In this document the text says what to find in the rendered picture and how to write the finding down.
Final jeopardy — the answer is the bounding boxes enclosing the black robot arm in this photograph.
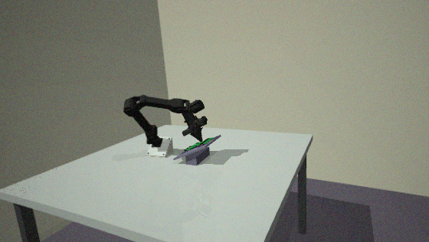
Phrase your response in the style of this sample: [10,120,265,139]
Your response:
[123,95,208,147]

